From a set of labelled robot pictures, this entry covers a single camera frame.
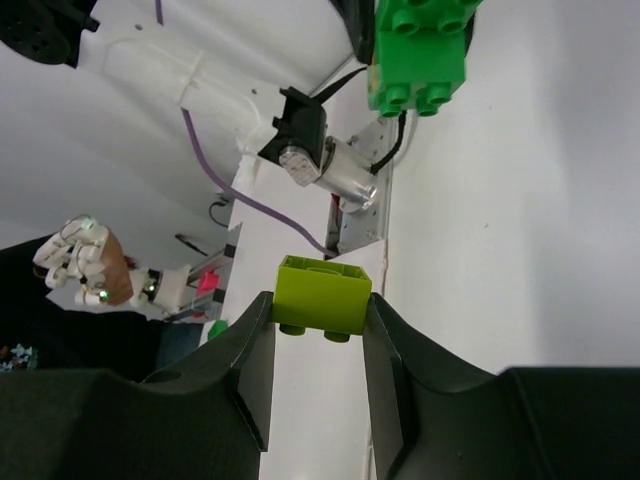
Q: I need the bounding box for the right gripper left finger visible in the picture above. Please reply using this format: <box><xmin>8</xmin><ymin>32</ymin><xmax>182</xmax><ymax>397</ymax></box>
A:
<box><xmin>1</xmin><ymin>291</ymin><xmax>276</xmax><ymax>479</ymax></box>

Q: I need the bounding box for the dark green lego brick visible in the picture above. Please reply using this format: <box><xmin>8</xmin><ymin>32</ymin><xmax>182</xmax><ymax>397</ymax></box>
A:
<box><xmin>367</xmin><ymin>0</ymin><xmax>481</xmax><ymax>118</ymax></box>

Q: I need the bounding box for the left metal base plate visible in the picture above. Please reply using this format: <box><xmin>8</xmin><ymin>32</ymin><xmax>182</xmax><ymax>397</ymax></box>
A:
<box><xmin>337</xmin><ymin>118</ymin><xmax>397</xmax><ymax>255</ymax></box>

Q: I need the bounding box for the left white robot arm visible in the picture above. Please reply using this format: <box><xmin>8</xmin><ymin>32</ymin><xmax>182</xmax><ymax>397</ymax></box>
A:
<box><xmin>1</xmin><ymin>1</ymin><xmax>380</xmax><ymax>213</ymax></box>

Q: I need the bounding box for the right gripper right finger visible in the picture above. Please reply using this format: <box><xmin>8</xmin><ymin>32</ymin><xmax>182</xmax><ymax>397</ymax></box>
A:
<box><xmin>362</xmin><ymin>294</ymin><xmax>639</xmax><ymax>479</ymax></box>

